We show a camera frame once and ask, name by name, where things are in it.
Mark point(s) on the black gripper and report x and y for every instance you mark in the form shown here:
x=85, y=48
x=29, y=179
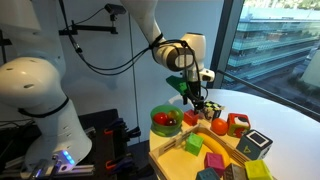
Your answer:
x=192, y=90

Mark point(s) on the orange block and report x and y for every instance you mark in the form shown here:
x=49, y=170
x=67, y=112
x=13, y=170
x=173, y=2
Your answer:
x=190, y=119

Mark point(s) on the green block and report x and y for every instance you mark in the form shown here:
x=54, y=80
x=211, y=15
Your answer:
x=194, y=144

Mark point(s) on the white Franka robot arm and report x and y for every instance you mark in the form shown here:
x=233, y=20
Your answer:
x=33, y=83

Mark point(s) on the green plastic bowl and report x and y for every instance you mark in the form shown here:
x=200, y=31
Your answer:
x=159, y=130

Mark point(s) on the pink block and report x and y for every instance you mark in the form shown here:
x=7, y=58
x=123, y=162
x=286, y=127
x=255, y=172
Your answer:
x=214, y=163

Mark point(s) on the blue block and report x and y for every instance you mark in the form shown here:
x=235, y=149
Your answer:
x=207, y=174

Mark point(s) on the grey block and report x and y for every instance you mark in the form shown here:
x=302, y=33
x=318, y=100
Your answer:
x=235, y=172

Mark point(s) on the yellow-green block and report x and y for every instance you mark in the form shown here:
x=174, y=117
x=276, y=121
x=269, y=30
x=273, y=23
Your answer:
x=257, y=170

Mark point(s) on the yellow toy fruit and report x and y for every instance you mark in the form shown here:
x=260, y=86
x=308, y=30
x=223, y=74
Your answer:
x=173, y=114

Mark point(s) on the orange toy fruit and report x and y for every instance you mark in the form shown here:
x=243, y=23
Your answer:
x=219, y=127

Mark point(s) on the dark purple toy plum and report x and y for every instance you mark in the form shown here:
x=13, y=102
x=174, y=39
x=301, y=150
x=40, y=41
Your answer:
x=171, y=122

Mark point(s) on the red toy apple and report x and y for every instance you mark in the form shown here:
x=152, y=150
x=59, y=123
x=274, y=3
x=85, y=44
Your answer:
x=160, y=118

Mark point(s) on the yellow toy banana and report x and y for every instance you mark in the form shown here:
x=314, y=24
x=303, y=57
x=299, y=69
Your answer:
x=213, y=145

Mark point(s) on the wooden tray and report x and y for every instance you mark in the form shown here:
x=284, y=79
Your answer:
x=173, y=163

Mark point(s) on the grey cube with white square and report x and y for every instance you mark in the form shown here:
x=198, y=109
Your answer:
x=253, y=145

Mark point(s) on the dark window railing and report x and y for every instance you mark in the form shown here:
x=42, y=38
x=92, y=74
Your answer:
x=266, y=95

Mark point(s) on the black orange clamp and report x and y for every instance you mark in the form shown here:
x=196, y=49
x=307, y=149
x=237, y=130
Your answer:
x=116, y=128
x=118, y=162

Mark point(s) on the black robot stand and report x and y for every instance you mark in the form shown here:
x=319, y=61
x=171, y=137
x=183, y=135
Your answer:
x=100, y=143

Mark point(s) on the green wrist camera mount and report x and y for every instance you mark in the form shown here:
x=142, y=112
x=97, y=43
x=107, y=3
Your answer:
x=176, y=83

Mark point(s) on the dark window frame pillar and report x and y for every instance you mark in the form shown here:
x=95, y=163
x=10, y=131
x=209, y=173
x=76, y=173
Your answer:
x=223, y=36

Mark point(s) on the black external camera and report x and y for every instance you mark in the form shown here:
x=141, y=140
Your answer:
x=115, y=9

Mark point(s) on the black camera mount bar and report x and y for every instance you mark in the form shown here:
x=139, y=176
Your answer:
x=93, y=28

